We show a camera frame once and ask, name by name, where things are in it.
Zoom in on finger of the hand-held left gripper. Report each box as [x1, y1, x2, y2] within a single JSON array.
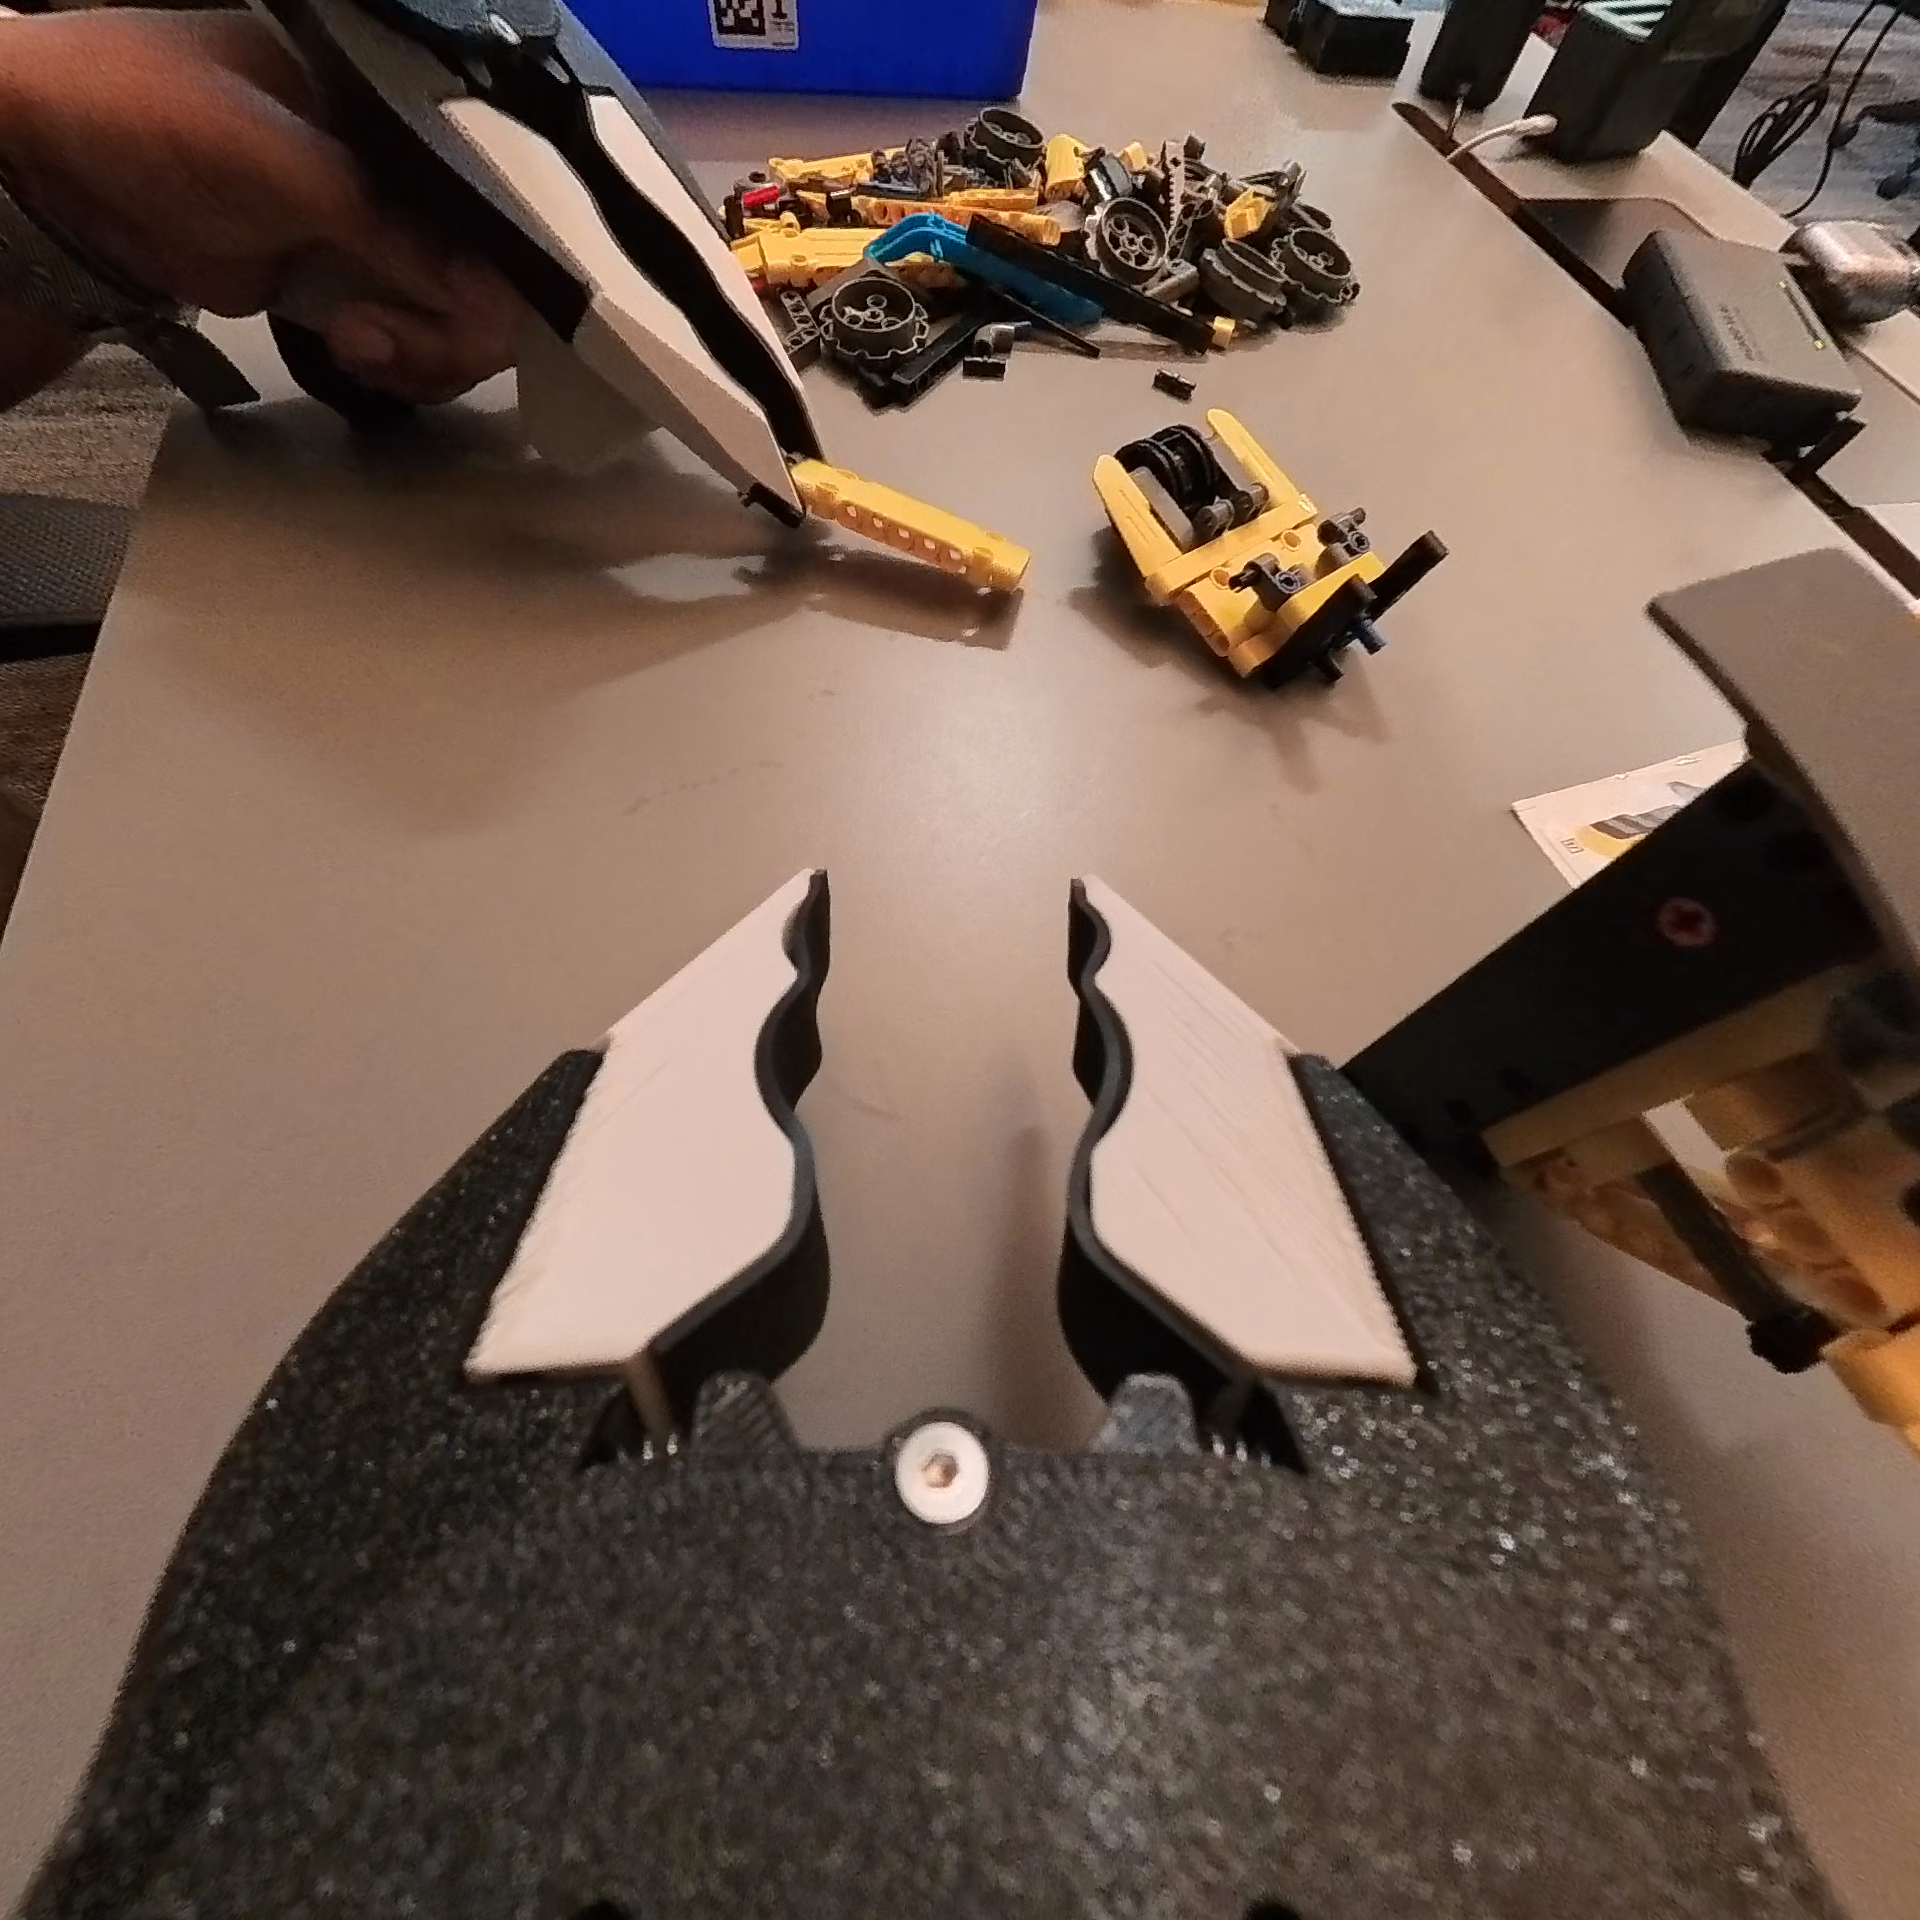
[[443, 100, 807, 524], [569, 82, 822, 459]]

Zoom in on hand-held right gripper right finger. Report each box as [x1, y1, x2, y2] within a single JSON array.
[[1052, 874, 1420, 1434]]

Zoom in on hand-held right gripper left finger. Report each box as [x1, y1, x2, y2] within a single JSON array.
[[466, 870, 834, 1448]]

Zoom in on yellow toy beam with holes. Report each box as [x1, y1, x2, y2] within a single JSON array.
[[789, 459, 1035, 595]]

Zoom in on pile of toy building parts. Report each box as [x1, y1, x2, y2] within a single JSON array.
[[724, 108, 1365, 415]]

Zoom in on person's left forearm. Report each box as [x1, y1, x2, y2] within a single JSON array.
[[0, 179, 174, 409]]

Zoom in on person's left hand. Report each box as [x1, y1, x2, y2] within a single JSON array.
[[0, 11, 523, 407]]

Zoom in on blue plastic bin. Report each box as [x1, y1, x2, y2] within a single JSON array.
[[563, 0, 1039, 100]]

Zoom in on instruction booklet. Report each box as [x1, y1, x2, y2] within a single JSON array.
[[1512, 739, 1749, 871]]

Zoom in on partly built yellow toy vehicle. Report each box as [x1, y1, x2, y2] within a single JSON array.
[[1092, 412, 1448, 688]]

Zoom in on black mesh chair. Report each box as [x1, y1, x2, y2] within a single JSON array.
[[0, 496, 134, 662]]

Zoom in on small black box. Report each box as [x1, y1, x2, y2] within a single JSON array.
[[1266, 0, 1407, 76]]

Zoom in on black charger block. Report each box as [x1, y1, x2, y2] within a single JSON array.
[[1417, 0, 1548, 108]]

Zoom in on black device with green stripes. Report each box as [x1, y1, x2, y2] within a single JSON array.
[[1546, 0, 1791, 162]]

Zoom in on black power adapter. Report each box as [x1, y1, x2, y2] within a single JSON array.
[[1622, 229, 1867, 438]]

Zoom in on silver round object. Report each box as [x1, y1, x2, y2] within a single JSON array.
[[1793, 218, 1920, 325]]

